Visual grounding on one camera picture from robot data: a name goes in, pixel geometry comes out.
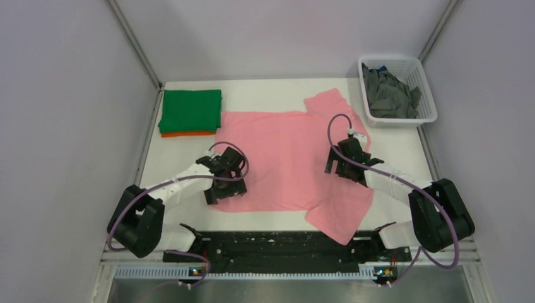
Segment pink t shirt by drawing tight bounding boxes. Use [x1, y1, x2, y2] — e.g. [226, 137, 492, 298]
[215, 88, 373, 245]

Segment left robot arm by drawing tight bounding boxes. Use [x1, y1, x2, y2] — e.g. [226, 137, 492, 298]
[106, 142, 250, 258]

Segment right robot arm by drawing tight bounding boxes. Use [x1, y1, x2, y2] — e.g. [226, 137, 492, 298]
[325, 136, 475, 260]

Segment grey t shirt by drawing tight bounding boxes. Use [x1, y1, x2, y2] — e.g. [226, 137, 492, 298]
[362, 64, 421, 119]

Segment folded orange t shirt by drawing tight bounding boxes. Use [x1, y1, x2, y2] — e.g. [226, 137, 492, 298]
[160, 131, 216, 138]

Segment folded green t shirt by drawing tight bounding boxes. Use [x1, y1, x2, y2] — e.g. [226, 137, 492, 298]
[158, 90, 223, 134]

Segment white plastic basket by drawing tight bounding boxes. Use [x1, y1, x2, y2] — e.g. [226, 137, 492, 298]
[358, 54, 438, 128]

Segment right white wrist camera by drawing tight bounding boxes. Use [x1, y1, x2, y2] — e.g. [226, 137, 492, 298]
[348, 132, 368, 152]

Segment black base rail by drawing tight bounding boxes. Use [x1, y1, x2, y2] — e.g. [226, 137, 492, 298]
[163, 231, 412, 274]

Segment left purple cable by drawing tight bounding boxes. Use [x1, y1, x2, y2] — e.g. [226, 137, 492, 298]
[106, 141, 250, 287]

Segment purple cable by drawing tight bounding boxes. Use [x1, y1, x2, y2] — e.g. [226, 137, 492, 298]
[106, 141, 250, 287]
[326, 114, 461, 287]

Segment white slotted cable duct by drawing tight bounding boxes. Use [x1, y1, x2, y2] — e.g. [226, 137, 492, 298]
[114, 265, 395, 282]

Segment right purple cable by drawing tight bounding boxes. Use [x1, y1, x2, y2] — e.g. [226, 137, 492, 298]
[326, 114, 461, 287]

